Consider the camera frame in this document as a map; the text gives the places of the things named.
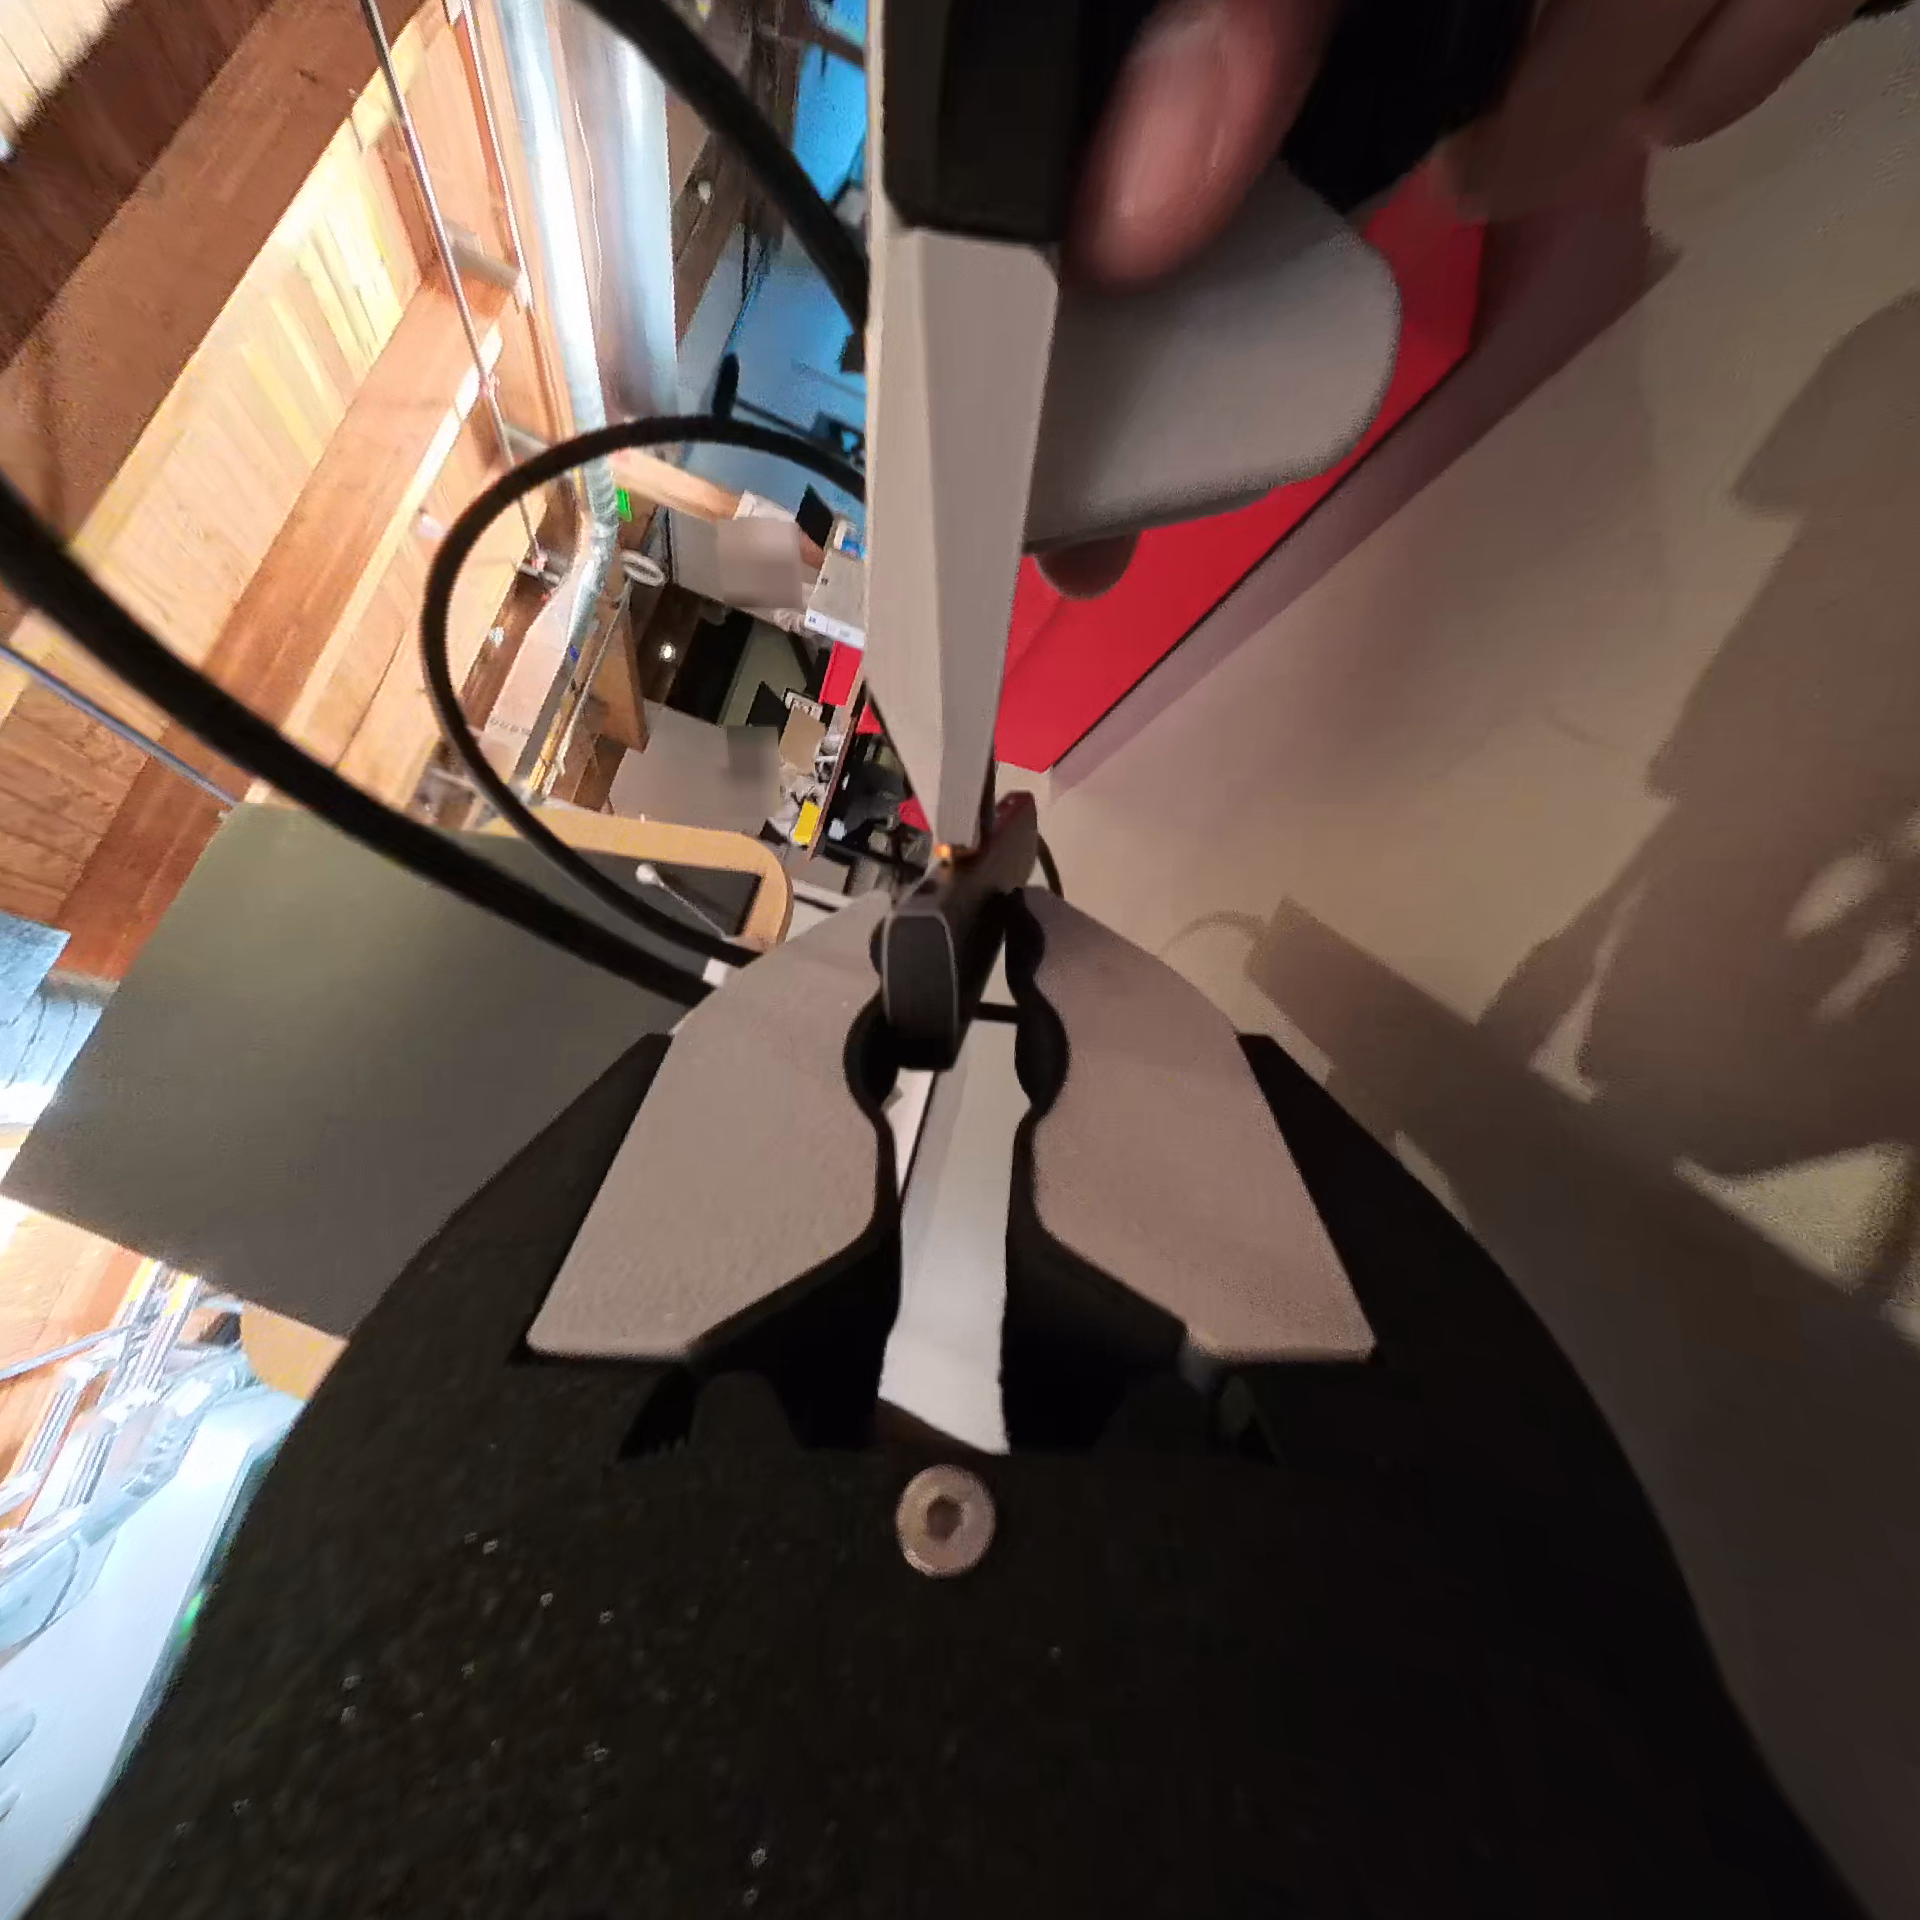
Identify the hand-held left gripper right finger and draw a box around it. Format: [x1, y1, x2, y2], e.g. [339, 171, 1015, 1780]
[1002, 884, 1378, 1451]

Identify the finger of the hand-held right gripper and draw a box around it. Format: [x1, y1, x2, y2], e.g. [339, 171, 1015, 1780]
[865, 194, 1067, 881]

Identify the red plastic bin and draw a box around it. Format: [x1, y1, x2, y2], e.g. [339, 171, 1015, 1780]
[995, 180, 1487, 769]

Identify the silver air duct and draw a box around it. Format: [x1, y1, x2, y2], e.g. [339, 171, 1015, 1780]
[493, 0, 679, 722]

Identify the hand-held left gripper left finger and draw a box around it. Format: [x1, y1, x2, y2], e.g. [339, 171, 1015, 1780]
[528, 895, 902, 1450]

